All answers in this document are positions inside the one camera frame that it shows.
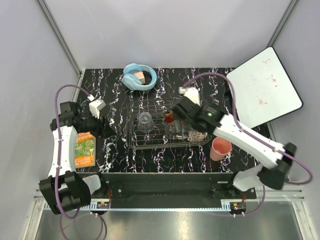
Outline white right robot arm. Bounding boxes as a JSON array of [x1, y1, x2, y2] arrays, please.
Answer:
[[172, 96, 297, 199]]

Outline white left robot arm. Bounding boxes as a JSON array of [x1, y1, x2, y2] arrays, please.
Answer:
[[39, 98, 116, 215]]

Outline brown patterned bowl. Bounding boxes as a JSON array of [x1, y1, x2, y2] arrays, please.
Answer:
[[187, 131, 208, 142]]

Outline white whiteboard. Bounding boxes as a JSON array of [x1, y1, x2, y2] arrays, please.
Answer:
[[226, 47, 304, 129]]

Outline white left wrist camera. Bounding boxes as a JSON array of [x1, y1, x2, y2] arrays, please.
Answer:
[[89, 98, 106, 119]]

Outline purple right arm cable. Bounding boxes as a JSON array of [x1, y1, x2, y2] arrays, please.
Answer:
[[179, 72, 313, 218]]

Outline clear drinking glass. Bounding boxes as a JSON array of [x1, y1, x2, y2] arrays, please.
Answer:
[[137, 111, 154, 133]]

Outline metal wire dish rack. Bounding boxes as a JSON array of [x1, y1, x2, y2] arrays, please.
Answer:
[[127, 97, 212, 150]]

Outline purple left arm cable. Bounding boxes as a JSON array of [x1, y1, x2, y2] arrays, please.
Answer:
[[54, 84, 107, 238]]

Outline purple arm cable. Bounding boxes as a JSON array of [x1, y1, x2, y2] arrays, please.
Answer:
[[179, 72, 313, 218], [54, 84, 107, 238]]

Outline pink plastic cup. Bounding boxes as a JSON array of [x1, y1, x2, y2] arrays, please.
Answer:
[[209, 137, 232, 162]]

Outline light blue headphones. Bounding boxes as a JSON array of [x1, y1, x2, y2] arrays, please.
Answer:
[[121, 63, 157, 91]]

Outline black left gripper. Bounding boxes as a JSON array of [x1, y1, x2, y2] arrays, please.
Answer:
[[78, 109, 116, 140]]

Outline pink wooden cube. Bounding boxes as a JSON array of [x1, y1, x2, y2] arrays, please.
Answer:
[[133, 71, 146, 85]]

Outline red floral plate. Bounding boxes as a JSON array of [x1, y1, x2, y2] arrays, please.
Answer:
[[163, 110, 175, 124]]

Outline orange children's book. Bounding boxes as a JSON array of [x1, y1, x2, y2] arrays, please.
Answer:
[[74, 132, 96, 169]]

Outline clear glass plate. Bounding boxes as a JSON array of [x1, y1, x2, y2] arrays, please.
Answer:
[[164, 120, 191, 144]]

